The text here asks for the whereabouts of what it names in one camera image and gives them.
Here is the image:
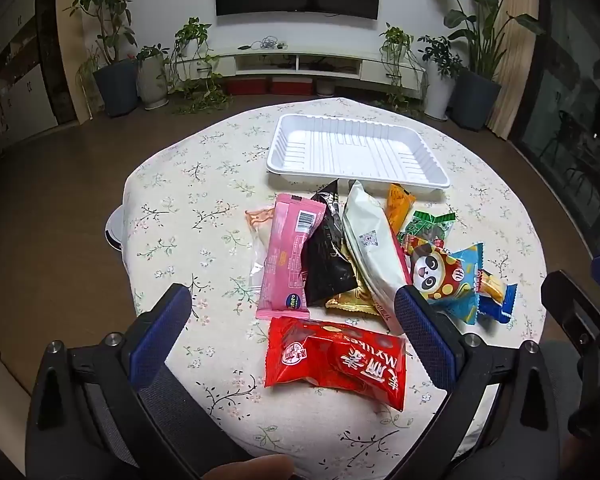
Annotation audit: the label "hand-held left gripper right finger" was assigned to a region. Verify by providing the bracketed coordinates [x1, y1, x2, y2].
[394, 285, 568, 480]

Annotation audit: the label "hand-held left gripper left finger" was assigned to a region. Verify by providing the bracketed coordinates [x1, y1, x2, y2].
[26, 283, 193, 480]

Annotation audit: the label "red panda print packet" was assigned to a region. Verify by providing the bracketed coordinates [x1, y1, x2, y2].
[404, 237, 465, 306]

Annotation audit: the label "dark blue snack packet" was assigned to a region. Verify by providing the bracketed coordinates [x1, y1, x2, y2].
[472, 267, 518, 325]

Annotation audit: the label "gold snack packet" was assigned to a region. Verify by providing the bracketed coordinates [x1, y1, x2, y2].
[325, 245, 382, 317]

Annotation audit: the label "light blue snack packet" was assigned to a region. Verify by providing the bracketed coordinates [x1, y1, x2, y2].
[425, 242, 485, 326]

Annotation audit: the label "large red snack packet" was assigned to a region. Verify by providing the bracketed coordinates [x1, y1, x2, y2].
[264, 316, 407, 411]

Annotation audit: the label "green candy packet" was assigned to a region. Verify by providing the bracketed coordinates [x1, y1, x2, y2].
[399, 210, 456, 253]

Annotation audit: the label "white snack packet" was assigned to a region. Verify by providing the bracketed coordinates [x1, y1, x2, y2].
[341, 180, 413, 336]

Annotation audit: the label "black snack packet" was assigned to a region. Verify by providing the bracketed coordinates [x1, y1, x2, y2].
[300, 179, 359, 307]

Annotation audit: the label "orange snack packet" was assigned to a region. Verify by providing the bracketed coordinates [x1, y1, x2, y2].
[384, 183, 417, 233]

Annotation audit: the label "clear bread packet orange print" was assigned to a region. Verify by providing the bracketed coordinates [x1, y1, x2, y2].
[245, 206, 277, 291]

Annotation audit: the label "pink snack packet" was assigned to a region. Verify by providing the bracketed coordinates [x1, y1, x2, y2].
[256, 193, 327, 321]

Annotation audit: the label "white plastic tray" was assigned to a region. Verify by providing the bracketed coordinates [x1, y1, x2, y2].
[266, 113, 452, 191]

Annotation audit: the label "person's left hand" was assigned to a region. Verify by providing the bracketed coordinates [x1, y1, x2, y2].
[207, 454, 297, 480]

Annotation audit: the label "white round object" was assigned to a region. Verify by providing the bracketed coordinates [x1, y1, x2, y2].
[104, 208, 127, 251]

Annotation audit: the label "dark glass door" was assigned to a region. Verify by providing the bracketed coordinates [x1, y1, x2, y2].
[510, 0, 600, 261]

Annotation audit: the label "large-leaf plant dark pot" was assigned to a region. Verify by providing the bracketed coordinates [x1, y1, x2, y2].
[419, 0, 546, 131]

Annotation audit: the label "beige curtain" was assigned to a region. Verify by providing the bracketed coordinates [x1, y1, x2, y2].
[487, 0, 541, 138]

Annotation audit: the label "small plant tall white pot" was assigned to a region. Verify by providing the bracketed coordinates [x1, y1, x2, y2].
[417, 35, 463, 122]

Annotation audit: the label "tall plant dark grey pot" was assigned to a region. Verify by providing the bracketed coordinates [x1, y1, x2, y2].
[65, 0, 140, 118]

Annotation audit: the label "plant in white ribbed pot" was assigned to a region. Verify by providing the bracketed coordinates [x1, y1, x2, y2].
[136, 45, 171, 110]

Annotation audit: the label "red storage box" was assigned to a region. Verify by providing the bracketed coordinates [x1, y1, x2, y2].
[225, 77, 267, 95]
[271, 79, 317, 95]

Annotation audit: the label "white television cabinet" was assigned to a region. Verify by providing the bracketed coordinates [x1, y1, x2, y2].
[172, 46, 426, 98]

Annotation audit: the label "trailing pothos plant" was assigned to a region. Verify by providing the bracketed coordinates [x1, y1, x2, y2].
[379, 22, 426, 116]
[167, 17, 233, 115]

